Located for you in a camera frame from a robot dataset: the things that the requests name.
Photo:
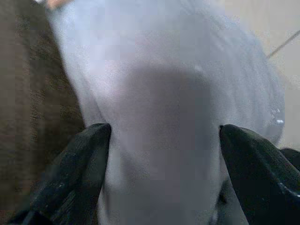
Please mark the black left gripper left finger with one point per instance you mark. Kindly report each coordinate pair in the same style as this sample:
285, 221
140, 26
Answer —
72, 168

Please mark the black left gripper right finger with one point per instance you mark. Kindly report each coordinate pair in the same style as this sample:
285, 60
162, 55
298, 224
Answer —
255, 171

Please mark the light grey pillow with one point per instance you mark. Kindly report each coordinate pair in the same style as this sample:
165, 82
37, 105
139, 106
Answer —
164, 93

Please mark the dark brown sofa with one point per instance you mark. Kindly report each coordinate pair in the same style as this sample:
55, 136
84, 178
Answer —
32, 105

